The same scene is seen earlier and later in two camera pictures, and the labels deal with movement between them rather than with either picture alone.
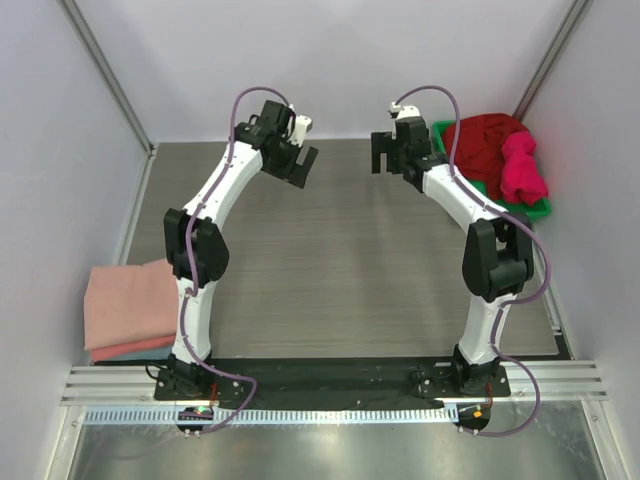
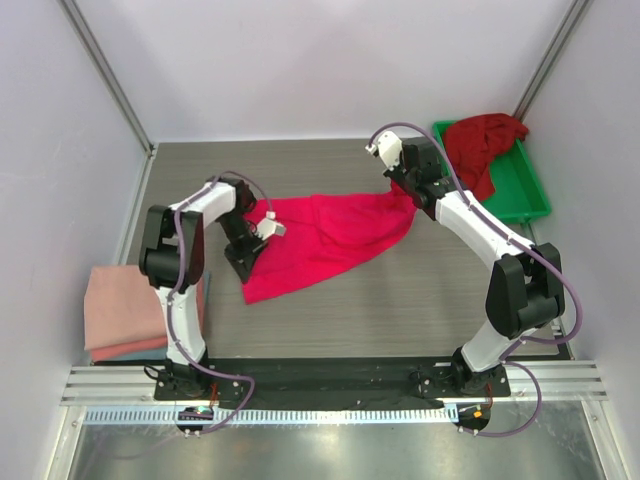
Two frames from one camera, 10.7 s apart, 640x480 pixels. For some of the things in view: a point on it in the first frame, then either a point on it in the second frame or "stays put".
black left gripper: x=296 y=174 → x=242 y=259
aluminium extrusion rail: x=531 y=382 stays put
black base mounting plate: x=330 y=383 stays put
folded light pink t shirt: x=125 y=304 stays put
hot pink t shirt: x=521 y=178 → x=325 y=235
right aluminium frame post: x=554 y=56 stays put
